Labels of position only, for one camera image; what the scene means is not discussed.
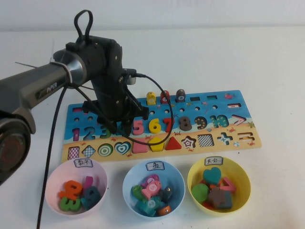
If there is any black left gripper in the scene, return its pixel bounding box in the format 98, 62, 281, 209
83, 73, 150, 137

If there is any teal number four piece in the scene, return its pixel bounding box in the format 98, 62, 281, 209
115, 124, 129, 137

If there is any pink number five piece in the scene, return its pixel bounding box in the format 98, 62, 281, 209
132, 119, 145, 136

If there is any pink trapezoid piece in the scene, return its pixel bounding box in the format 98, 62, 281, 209
132, 139, 149, 154

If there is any yellow number six piece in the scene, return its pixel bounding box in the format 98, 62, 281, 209
148, 118, 162, 135

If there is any yellow pentagon piece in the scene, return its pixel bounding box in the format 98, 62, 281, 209
148, 137, 166, 153

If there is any red number seven piece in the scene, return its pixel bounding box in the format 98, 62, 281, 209
163, 117, 176, 133

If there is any blue plastic bowl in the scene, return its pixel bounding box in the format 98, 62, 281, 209
122, 160, 186, 218

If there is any paper label on blue bowl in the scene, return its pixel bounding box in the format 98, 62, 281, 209
145, 161, 165, 171

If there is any paper label on pink bowl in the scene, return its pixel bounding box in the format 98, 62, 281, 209
73, 158, 93, 168

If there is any red triangle piece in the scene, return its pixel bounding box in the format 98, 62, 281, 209
164, 136, 183, 151

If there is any purple fish piece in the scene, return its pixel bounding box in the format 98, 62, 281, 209
141, 174, 160, 188

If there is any magenta number one piece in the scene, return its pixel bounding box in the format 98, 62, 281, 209
82, 176, 93, 191

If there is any brown number eight piece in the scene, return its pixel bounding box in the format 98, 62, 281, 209
179, 116, 193, 132

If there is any green fish piece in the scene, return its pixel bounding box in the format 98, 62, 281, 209
132, 185, 145, 200

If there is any pink fish piece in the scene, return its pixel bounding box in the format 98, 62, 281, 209
141, 180, 162, 200

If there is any dark teal number nine piece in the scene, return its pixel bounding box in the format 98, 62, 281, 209
80, 186, 102, 210

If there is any orange number two piece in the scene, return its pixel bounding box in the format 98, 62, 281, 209
59, 180, 83, 200

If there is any pink plastic bowl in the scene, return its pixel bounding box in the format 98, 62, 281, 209
44, 158, 108, 216

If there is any dark teal fish piece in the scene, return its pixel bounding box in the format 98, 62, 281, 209
159, 186, 173, 203

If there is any orange fish piece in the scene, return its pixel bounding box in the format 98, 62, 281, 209
157, 204, 172, 217

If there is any green number three piece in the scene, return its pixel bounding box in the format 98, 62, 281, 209
59, 198, 81, 212

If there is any paper label on yellow bowl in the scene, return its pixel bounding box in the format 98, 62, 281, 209
204, 156, 224, 166

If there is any green circle piece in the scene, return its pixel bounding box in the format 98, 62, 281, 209
191, 183, 210, 204

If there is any colourful wooden puzzle board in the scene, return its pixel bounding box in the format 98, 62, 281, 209
61, 90, 262, 164

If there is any teal heart piece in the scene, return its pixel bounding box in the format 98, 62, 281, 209
202, 167, 222, 186

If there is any brown star piece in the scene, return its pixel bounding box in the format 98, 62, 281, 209
207, 187, 227, 208

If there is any pink greater-than sign piece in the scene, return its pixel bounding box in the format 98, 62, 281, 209
220, 177, 237, 193

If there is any yellow plastic bowl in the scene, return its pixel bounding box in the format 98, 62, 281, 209
187, 156, 252, 217

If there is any grey-blue square piece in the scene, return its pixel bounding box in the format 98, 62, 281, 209
218, 190, 233, 210

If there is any yellow fish peg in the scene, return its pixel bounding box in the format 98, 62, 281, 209
146, 91, 157, 106

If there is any red fish peg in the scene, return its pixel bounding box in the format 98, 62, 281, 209
160, 90, 171, 104

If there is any brown fish peg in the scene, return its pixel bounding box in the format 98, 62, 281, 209
175, 89, 186, 104

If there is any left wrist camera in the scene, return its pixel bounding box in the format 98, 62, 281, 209
122, 68, 138, 86

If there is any thin black camera cable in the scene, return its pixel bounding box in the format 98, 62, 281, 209
76, 73, 174, 145

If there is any white cable tie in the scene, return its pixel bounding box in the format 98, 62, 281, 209
49, 57, 73, 84

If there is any thick black hanging cable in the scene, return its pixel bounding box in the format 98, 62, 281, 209
36, 82, 74, 229

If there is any black cable loop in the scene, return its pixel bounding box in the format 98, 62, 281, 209
73, 9, 94, 42

